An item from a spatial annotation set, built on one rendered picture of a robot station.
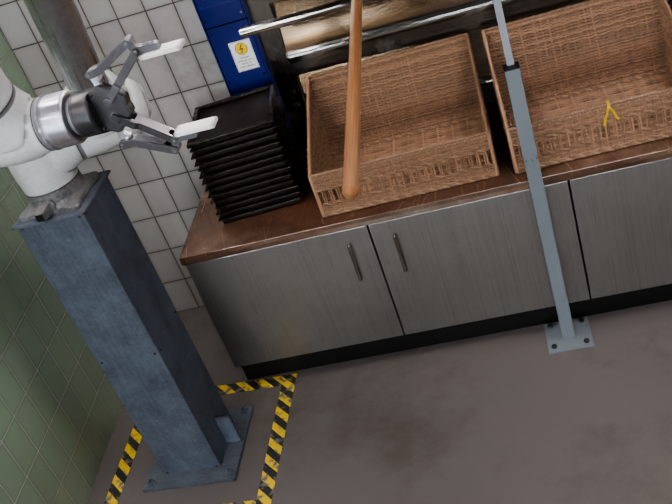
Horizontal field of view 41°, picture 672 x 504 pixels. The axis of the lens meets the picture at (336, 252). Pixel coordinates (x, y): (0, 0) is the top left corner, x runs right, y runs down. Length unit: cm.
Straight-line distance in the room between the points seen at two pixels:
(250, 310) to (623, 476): 125
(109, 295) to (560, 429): 133
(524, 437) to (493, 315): 45
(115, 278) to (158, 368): 33
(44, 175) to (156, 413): 84
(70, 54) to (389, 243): 111
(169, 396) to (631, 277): 145
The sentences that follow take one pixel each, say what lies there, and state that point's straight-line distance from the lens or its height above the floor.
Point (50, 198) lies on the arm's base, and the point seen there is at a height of 104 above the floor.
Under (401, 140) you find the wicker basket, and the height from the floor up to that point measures 59.
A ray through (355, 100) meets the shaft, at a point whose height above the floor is 120.
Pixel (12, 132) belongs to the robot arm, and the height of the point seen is 151.
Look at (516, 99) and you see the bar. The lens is 248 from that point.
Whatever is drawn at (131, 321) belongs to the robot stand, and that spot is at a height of 63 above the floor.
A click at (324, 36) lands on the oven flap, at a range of 303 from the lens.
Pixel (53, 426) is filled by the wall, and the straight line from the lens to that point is 302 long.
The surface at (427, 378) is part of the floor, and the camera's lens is 296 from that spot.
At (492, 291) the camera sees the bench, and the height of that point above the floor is 21.
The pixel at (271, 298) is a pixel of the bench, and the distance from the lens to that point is 293.
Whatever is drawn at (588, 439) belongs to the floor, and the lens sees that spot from 267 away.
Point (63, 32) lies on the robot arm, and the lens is 218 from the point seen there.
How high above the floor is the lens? 196
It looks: 32 degrees down
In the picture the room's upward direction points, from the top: 20 degrees counter-clockwise
